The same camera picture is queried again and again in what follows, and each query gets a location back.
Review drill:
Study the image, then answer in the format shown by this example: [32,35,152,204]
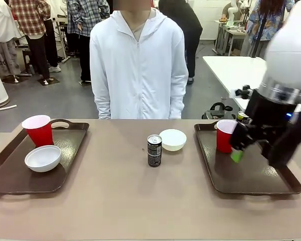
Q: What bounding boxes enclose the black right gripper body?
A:
[243,89,301,138]

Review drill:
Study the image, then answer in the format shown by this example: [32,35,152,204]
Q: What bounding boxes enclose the red plastic cup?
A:
[216,119,239,153]
[21,114,55,148]

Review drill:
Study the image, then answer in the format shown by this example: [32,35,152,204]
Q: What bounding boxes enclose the white plastic bowl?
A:
[159,129,187,152]
[24,145,62,173]

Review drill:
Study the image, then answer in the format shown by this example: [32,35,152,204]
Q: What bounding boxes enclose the person's left forearm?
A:
[169,91,187,120]

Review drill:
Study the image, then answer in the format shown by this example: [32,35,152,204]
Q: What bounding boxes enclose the brown plastic tray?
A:
[0,118,90,195]
[193,120,301,195]

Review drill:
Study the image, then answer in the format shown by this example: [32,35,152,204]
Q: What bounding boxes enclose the white side table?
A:
[202,55,269,111]

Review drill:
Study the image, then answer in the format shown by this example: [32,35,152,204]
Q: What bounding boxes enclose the black upright pole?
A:
[252,0,269,58]

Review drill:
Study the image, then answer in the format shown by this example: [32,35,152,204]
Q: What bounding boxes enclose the white background desk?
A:
[214,20,247,56]

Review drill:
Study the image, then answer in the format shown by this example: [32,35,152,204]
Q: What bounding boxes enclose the person in blue floral shirt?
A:
[245,0,295,57]

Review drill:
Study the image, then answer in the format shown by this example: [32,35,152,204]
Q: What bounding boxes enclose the person in black clothes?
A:
[158,0,203,85]

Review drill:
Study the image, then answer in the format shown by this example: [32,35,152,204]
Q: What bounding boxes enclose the person in white hoodie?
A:
[89,4,189,120]

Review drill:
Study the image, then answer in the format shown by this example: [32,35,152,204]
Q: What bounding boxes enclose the person in blue plaid shirt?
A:
[66,0,111,82]

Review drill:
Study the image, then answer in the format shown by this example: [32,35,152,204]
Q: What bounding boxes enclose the black floor plate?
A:
[2,74,29,84]
[37,77,60,86]

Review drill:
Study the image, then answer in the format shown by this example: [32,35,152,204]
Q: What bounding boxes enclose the white metal rack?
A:
[51,15,71,63]

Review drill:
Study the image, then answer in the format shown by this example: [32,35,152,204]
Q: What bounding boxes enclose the black stool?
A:
[22,49,36,73]

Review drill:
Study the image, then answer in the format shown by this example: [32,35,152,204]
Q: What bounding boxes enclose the person in red plaid shirt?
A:
[9,0,52,81]

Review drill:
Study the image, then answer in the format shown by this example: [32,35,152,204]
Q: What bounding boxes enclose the person in white shirt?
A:
[0,0,22,78]

